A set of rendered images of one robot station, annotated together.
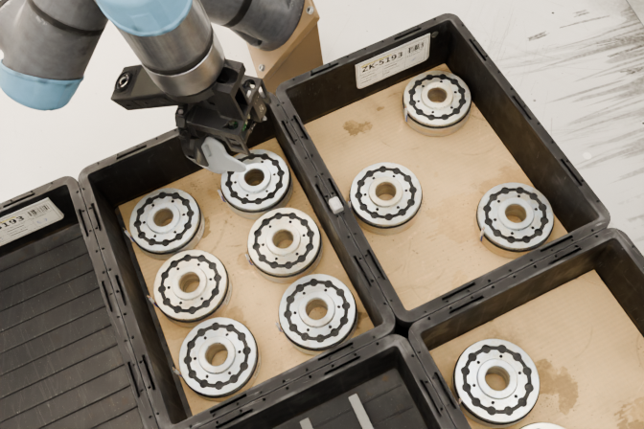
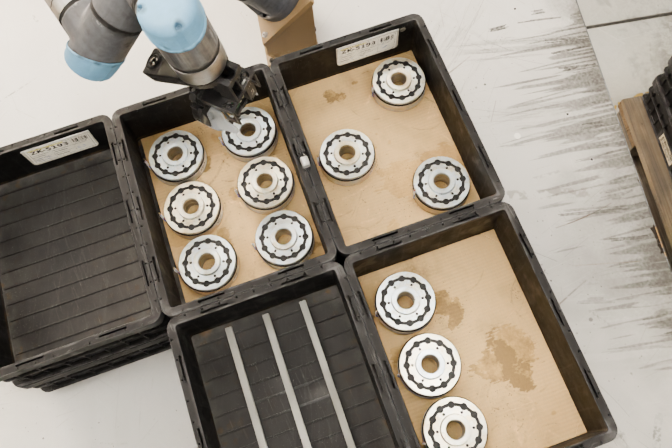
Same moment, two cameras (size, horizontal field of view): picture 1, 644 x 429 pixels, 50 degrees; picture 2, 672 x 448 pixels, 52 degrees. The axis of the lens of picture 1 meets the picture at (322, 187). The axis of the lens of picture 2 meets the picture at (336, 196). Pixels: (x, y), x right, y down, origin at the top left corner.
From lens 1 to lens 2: 0.31 m
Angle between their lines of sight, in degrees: 8
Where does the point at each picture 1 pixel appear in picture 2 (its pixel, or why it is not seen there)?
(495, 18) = (467, 8)
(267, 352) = (244, 264)
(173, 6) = (192, 36)
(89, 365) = (112, 258)
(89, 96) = not seen: hidden behind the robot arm
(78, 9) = (126, 19)
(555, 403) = (445, 321)
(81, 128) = not seen: hidden behind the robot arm
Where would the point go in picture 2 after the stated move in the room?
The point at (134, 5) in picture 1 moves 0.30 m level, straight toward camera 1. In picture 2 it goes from (166, 36) to (241, 268)
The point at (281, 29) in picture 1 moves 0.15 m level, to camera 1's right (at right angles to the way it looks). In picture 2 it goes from (282, 7) to (358, 1)
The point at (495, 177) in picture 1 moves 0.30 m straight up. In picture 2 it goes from (434, 150) to (453, 65)
